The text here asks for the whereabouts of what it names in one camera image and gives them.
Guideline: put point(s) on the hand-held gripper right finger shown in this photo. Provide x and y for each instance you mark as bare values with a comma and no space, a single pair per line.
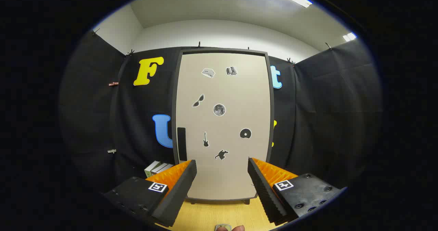
265,193

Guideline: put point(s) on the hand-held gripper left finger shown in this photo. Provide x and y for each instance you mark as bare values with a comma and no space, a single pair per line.
178,193

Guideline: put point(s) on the brown book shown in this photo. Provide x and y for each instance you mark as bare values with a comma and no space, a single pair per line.
167,167

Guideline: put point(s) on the black backdrop cloth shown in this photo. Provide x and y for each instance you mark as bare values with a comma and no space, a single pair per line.
325,104

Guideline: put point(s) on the grey cabinet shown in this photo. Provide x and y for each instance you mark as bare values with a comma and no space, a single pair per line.
222,50

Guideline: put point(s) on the small ceiling light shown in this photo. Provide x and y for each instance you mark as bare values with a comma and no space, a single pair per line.
349,37

